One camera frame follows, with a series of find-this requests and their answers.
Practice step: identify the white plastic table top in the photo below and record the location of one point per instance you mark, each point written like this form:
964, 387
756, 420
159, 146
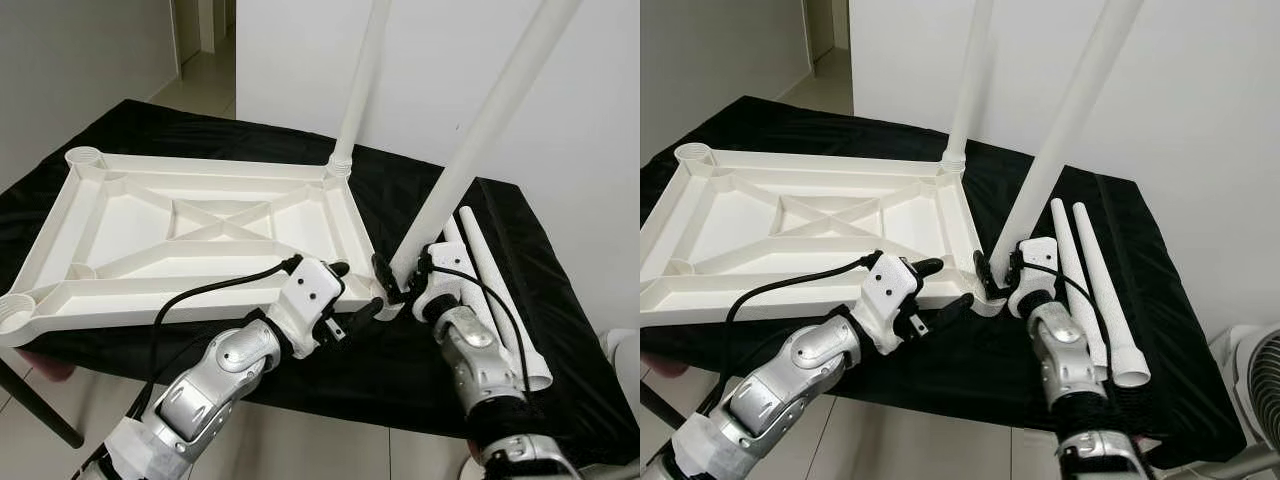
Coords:
130, 230
760, 230

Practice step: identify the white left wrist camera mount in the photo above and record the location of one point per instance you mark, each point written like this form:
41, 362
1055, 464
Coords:
893, 285
310, 290

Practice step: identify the grey metal tube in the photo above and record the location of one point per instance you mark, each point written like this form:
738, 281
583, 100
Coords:
1220, 462

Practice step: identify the black metal table leg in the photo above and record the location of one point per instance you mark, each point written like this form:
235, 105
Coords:
660, 400
45, 405

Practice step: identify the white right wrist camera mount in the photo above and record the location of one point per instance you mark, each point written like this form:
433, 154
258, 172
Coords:
445, 262
1040, 255

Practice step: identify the white floor fan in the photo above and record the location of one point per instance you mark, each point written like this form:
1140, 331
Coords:
625, 345
1255, 390

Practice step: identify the red table edge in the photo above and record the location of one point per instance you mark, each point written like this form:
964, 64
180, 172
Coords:
35, 368

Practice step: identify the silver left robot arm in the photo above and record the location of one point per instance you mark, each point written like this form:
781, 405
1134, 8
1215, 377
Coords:
790, 380
200, 390

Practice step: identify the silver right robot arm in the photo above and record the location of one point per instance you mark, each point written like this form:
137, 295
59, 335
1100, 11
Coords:
1065, 350
475, 350

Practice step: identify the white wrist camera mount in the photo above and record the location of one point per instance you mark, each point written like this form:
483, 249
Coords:
893, 285
310, 290
445, 262
1040, 255

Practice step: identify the black table cloth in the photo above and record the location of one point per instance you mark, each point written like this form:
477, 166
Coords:
1170, 300
560, 300

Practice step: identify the white plastic table leg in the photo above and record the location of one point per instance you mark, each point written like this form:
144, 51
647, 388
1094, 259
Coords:
452, 232
1072, 260
500, 290
972, 80
1070, 110
490, 120
360, 80
1105, 290

